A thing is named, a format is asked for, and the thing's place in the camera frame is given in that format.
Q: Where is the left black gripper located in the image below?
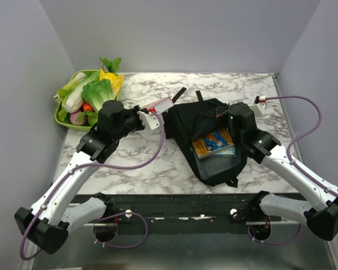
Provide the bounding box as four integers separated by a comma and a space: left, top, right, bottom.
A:
113, 105, 149, 141

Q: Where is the orange treehouse book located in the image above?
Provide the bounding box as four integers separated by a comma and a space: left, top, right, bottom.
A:
192, 128, 235, 160

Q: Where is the pink notebook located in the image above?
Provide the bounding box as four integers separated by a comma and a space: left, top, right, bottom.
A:
141, 97, 174, 113

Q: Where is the black student backpack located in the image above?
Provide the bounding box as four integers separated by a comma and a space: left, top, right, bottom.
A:
163, 87, 247, 187

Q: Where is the shiny blue hologram notebook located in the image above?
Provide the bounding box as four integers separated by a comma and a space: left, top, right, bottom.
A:
215, 146, 237, 157

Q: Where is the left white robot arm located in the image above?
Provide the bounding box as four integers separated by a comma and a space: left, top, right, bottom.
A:
14, 100, 152, 260

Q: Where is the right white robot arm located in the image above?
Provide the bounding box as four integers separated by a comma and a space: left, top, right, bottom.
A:
216, 102, 338, 241

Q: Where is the green round vegetable toy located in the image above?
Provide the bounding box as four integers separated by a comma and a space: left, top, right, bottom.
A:
87, 112, 98, 127

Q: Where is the yellow leafy vegetable toy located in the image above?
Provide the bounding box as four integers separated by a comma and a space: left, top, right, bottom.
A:
99, 69, 125, 100

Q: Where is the green lettuce toy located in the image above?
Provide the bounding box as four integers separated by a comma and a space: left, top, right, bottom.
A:
81, 79, 114, 113

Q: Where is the orange carrot toy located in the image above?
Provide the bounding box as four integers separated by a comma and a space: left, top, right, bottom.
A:
83, 103, 94, 113

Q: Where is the green plastic basket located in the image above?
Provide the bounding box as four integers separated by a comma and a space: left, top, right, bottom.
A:
54, 69, 122, 133

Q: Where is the pink radish toy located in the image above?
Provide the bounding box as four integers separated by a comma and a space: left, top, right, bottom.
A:
70, 110, 87, 126

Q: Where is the white bok choy toy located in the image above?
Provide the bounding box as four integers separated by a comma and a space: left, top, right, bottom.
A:
54, 70, 99, 113

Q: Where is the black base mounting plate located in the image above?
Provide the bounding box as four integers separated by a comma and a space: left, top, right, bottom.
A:
81, 193, 282, 236

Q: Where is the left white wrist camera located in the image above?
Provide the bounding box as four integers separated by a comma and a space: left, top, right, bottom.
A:
137, 108, 162, 131

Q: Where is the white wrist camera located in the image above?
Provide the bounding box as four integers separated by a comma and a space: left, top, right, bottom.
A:
137, 108, 162, 131
249, 96, 267, 118

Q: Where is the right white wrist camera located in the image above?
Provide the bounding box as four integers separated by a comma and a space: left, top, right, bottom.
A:
249, 96, 267, 118

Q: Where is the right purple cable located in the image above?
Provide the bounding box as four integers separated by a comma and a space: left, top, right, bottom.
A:
247, 95, 338, 245

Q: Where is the purple cable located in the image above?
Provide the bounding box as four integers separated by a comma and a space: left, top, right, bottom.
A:
247, 95, 338, 245
19, 111, 166, 261

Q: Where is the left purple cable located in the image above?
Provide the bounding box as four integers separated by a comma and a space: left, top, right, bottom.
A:
19, 111, 166, 261

